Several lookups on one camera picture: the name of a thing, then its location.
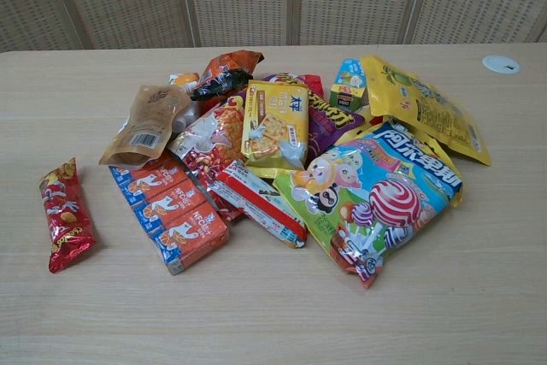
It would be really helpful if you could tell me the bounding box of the red silver snack bag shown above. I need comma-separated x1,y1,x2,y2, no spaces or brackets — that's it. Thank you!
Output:
168,91,249,223

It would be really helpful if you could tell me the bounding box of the purple chip bag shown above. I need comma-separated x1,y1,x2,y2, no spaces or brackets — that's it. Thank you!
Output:
268,72,367,155

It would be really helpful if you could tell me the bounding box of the orange black snack bag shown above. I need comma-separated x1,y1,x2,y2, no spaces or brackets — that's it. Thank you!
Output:
189,50,265,102

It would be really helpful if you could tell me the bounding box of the large yellow fruit snack bag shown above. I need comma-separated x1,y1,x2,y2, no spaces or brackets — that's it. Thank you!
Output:
360,55,492,167

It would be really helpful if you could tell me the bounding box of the small red snack packet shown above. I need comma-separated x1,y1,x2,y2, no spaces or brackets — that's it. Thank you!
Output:
38,157,97,274

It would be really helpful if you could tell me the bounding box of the yellow cracker packet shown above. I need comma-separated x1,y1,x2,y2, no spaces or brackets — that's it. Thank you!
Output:
240,79,310,171

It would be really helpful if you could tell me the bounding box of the red white wafer packet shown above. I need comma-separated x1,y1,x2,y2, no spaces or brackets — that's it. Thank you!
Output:
215,161,309,250

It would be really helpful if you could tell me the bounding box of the small green yellow drink carton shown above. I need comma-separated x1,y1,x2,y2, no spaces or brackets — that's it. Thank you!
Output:
328,57,369,110

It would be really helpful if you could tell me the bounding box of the colourful lollipop candy bag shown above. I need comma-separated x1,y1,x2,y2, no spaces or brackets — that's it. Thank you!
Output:
272,121,464,290

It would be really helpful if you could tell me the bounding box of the orange blue juice carton pack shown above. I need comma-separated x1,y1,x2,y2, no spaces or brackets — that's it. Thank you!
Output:
108,155,230,277

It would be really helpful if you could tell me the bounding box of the white orange small packet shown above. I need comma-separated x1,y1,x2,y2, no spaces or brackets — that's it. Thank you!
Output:
167,72,201,92

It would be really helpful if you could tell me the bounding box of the brown kraft paper pouch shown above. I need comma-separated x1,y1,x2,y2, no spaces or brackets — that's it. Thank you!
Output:
98,85,193,168

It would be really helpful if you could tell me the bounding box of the white round cable grommet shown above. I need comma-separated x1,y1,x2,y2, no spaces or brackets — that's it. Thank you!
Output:
482,55,521,74

